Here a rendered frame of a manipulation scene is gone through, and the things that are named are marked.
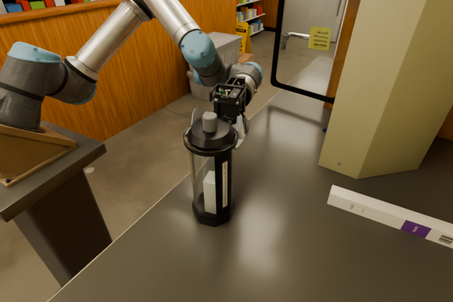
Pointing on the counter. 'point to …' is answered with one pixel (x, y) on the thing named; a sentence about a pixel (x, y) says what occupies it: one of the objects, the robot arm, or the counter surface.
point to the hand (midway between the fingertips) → (211, 144)
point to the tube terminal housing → (394, 72)
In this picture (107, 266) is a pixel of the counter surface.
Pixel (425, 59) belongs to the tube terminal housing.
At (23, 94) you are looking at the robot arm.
